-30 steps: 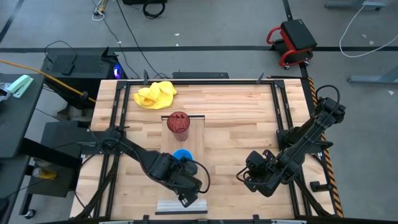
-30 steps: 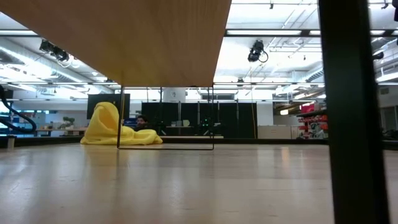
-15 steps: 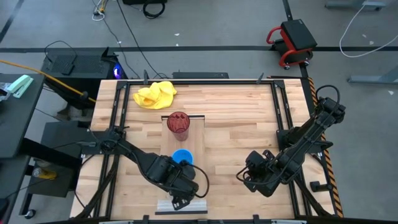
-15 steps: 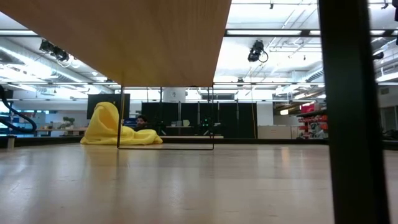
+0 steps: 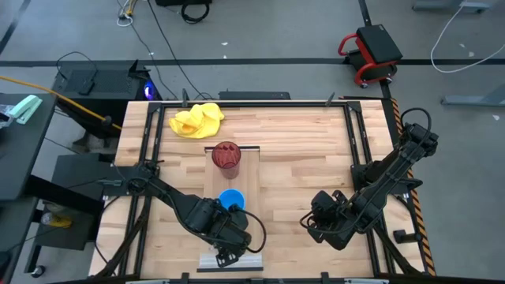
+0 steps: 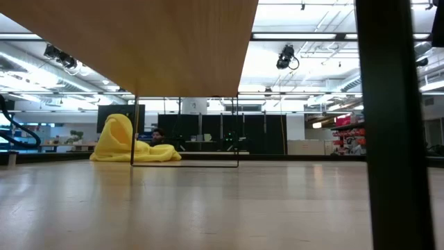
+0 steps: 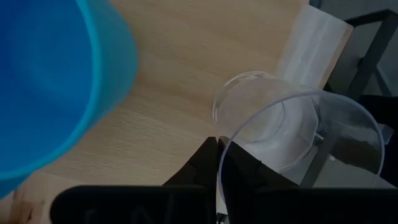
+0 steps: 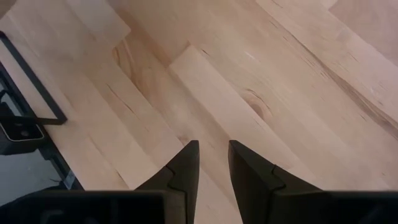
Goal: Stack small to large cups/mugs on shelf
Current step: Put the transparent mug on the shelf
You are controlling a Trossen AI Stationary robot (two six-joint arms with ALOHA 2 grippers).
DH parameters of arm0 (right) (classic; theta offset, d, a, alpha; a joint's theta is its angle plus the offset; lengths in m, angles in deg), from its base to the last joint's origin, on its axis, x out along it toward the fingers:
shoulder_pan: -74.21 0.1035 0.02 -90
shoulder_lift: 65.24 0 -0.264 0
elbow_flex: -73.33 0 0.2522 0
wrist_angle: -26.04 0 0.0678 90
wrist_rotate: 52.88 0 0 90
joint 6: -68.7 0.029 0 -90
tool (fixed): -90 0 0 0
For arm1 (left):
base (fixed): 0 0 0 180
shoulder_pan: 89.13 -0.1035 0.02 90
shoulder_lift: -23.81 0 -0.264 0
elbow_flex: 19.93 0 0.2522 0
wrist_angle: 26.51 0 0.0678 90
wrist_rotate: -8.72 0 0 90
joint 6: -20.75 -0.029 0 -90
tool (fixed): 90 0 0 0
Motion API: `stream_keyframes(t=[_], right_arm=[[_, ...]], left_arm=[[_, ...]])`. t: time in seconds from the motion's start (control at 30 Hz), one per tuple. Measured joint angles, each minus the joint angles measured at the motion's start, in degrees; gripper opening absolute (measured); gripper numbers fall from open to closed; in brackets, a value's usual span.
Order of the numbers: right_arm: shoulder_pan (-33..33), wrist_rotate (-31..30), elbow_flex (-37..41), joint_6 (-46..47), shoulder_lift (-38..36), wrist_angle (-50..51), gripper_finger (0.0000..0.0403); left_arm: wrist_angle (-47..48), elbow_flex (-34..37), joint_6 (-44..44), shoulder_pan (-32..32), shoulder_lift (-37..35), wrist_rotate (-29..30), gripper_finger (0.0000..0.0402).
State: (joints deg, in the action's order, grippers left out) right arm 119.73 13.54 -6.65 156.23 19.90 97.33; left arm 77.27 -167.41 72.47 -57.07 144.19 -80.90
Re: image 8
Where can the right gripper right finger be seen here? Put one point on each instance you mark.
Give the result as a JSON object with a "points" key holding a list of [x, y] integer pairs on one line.
{"points": [[248, 180]]}

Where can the black table-level camera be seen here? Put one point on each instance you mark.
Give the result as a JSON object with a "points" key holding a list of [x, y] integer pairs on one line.
{"points": [[18, 133]]}

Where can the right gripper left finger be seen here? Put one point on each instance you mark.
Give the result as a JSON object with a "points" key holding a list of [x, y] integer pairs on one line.
{"points": [[183, 174]]}

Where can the black aluminium table frame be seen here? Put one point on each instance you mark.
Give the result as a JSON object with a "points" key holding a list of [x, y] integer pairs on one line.
{"points": [[56, 158]]}

